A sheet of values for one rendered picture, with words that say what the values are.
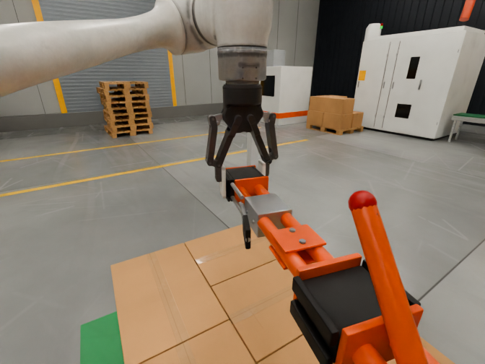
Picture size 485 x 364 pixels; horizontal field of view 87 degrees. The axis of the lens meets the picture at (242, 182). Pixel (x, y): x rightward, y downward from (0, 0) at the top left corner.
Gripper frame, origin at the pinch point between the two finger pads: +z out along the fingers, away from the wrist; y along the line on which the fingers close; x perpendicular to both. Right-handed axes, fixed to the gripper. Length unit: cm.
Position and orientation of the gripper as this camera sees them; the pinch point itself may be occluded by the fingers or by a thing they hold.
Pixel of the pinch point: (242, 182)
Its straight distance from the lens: 56.0
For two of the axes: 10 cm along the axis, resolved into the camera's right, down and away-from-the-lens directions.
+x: -2.9, -3.7, 8.8
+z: 0.0, 9.2, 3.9
